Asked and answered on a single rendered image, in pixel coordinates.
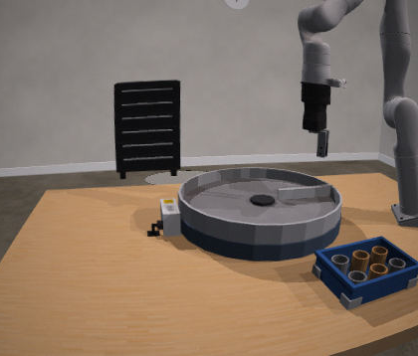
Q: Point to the bronze bushing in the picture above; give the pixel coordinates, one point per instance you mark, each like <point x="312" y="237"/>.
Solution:
<point x="359" y="261"/>
<point x="377" y="270"/>
<point x="378" y="256"/>

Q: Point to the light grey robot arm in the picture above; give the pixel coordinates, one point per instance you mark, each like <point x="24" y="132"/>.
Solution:
<point x="399" y="111"/>

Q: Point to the grey metal sleeve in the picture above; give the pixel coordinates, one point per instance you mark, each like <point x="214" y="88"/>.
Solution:
<point x="395" y="265"/>
<point x="357" y="276"/>
<point x="341" y="262"/>

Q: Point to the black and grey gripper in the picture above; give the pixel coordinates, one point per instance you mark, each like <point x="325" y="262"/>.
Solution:
<point x="316" y="83"/>

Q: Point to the blue crate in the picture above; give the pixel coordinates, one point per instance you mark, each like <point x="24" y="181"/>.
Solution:
<point x="352" y="295"/>

